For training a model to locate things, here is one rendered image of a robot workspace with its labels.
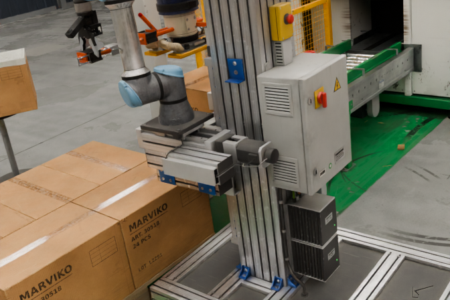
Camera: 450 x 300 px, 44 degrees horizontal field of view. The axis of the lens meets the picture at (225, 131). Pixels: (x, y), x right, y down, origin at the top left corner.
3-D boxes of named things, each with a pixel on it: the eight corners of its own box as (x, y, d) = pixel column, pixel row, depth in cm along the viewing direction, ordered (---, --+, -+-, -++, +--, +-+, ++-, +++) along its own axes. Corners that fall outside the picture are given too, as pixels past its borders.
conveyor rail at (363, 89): (408, 69, 464) (408, 47, 457) (414, 69, 461) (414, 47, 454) (232, 189, 308) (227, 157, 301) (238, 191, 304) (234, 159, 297)
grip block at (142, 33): (146, 39, 293) (144, 29, 291) (159, 41, 287) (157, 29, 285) (134, 44, 288) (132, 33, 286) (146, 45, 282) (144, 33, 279)
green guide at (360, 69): (398, 51, 464) (398, 40, 461) (410, 51, 458) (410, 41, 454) (289, 117, 356) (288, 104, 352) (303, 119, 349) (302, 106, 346)
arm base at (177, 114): (201, 114, 237) (198, 92, 233) (177, 127, 226) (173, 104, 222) (175, 110, 246) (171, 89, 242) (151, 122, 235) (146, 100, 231)
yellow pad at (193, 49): (211, 41, 316) (210, 32, 314) (224, 42, 309) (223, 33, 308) (167, 57, 294) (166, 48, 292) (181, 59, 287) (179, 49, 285)
